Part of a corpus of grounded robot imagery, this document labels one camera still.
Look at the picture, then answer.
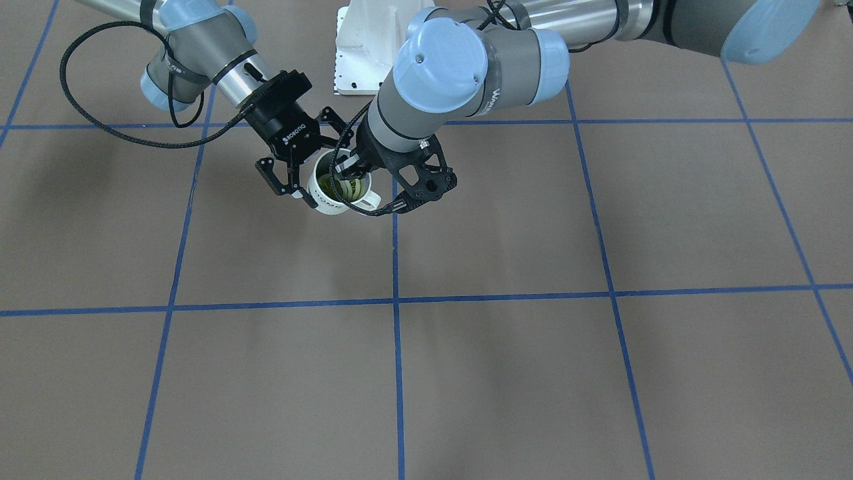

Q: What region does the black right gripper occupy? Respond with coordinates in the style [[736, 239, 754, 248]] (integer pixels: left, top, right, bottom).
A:
[[241, 70, 349, 209]]

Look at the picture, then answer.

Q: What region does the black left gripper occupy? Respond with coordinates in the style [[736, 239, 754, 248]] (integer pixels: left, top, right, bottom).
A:
[[331, 121, 442, 181]]

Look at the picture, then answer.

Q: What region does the yellow green lemon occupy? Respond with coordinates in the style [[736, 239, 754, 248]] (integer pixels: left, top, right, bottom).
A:
[[317, 173, 369, 203]]

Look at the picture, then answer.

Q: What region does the white mug grey inside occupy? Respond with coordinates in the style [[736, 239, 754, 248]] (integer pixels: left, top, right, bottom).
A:
[[307, 149, 381, 215]]

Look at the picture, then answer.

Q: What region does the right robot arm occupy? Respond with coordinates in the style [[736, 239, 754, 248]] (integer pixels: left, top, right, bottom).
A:
[[60, 1, 353, 215]]

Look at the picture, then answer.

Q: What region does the brown paper table cover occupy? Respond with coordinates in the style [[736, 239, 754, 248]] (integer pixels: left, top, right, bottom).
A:
[[2, 1, 851, 479]]

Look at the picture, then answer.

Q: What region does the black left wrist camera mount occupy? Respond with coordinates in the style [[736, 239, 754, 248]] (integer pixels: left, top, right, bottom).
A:
[[390, 139, 458, 213]]

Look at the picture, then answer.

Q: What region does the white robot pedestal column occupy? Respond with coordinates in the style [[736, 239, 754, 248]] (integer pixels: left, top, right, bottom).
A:
[[333, 1, 435, 95]]

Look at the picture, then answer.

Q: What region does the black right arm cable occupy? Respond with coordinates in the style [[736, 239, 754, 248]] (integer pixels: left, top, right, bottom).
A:
[[60, 21, 267, 149]]

